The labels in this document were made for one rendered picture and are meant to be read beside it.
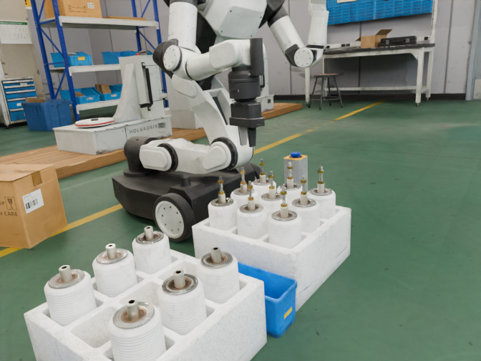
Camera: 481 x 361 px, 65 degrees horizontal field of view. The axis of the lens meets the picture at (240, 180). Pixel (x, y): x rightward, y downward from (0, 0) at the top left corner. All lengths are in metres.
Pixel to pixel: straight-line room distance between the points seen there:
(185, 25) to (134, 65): 2.25
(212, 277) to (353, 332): 0.42
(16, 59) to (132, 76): 4.07
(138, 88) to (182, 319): 2.89
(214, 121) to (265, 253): 0.68
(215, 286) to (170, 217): 0.73
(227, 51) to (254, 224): 0.50
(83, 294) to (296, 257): 0.54
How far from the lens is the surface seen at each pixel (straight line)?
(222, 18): 1.44
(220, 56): 1.07
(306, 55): 1.60
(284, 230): 1.08
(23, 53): 7.45
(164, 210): 1.58
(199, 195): 1.55
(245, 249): 1.14
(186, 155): 1.73
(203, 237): 1.25
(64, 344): 0.88
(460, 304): 1.27
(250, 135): 1.09
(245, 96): 1.05
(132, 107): 3.50
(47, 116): 5.50
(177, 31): 1.30
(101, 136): 3.12
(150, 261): 1.03
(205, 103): 1.56
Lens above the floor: 0.68
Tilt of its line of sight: 17 degrees down
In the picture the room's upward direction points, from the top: 4 degrees counter-clockwise
